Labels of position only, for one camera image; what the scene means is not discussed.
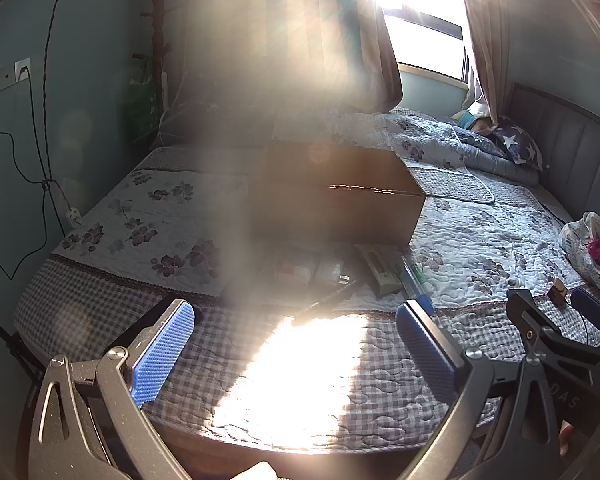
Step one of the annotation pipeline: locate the white flat pack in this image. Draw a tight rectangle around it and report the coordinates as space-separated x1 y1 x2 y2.
272 255 315 288

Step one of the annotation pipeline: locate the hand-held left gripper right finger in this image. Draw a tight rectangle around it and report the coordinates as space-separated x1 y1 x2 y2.
395 300 563 480

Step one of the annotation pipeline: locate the folded floral comforter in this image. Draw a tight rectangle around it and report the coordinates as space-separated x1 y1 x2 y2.
384 109 541 186

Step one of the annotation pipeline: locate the green white carton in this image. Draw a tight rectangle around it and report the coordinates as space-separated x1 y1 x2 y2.
355 244 406 297

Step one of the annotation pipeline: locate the small brown block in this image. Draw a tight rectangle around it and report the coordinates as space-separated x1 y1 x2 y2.
550 277 569 309

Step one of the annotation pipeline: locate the black tripod stand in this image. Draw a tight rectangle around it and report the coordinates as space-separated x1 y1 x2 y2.
0 305 46 387

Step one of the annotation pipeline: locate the thin black cable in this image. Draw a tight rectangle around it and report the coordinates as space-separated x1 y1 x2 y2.
0 77 48 282

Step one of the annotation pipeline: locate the beige curtain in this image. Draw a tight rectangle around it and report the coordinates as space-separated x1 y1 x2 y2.
460 0 517 127

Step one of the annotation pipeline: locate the printed plastic bag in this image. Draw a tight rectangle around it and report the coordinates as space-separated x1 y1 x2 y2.
557 210 600 291

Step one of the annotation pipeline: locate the floral quilted bedspread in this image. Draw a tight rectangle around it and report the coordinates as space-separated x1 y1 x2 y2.
12 110 600 453

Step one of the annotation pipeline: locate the wooden coat rack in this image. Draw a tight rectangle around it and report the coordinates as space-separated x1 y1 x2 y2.
130 0 175 127

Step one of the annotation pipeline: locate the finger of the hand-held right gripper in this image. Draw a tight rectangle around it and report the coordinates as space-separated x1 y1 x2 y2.
506 287 600 362

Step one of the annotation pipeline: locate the grey padded headboard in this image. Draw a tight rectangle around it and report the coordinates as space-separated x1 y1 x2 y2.
505 82 600 226

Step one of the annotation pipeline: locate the window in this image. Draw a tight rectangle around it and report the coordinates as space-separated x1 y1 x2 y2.
355 0 475 87

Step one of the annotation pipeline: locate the braided black cable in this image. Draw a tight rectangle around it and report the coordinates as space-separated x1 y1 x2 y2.
39 0 82 221

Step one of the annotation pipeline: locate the small quilted mat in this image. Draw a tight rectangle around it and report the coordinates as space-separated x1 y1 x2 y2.
407 165 497 205

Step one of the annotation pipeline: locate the dark flat device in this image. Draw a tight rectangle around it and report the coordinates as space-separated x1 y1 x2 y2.
571 287 600 332

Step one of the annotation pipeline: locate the teal cloth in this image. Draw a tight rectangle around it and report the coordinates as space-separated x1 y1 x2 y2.
450 100 491 132

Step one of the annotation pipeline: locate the clear toothbrush pack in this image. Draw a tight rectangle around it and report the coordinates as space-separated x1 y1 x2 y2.
400 255 434 311

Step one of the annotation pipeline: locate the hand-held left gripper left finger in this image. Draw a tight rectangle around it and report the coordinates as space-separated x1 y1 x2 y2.
27 297 197 480

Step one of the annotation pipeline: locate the green shopping bag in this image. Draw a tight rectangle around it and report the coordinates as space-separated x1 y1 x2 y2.
125 57 161 137

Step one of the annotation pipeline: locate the person's left hand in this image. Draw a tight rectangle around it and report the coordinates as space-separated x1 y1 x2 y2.
220 461 279 480

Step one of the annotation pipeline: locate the brown cardboard box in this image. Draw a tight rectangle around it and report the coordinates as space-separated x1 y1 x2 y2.
250 139 427 247

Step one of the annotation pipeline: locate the navy star pillow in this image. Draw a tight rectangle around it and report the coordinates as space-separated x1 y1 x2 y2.
485 115 547 172

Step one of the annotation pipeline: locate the brown curtain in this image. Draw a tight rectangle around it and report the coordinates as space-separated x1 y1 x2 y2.
180 0 406 113

